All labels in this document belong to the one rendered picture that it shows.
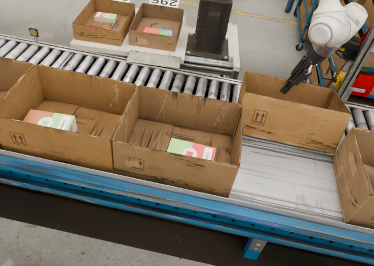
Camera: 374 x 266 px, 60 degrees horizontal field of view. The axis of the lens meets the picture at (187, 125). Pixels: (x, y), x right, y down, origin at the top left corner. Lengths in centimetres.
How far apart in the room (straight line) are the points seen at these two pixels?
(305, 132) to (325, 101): 31
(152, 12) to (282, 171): 147
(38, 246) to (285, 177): 139
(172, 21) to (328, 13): 130
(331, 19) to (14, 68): 114
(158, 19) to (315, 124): 138
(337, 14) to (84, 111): 98
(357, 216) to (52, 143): 99
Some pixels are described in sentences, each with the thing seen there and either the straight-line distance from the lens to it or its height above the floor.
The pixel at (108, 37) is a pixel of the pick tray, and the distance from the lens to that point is 198.
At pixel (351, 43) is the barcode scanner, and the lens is 178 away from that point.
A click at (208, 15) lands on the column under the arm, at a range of 188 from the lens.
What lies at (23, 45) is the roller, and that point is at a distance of 207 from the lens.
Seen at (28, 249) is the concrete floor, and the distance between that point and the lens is 205.
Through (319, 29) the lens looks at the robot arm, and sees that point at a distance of 118.
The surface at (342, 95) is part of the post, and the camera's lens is 190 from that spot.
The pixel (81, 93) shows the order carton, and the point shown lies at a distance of 132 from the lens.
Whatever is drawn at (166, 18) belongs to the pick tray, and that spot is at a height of 77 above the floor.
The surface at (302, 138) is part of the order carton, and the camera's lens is 130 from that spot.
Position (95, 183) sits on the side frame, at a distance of 107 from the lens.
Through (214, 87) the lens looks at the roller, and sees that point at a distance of 174.
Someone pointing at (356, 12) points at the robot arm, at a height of 134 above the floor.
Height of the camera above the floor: 177
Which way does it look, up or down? 44 degrees down
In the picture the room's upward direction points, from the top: 9 degrees clockwise
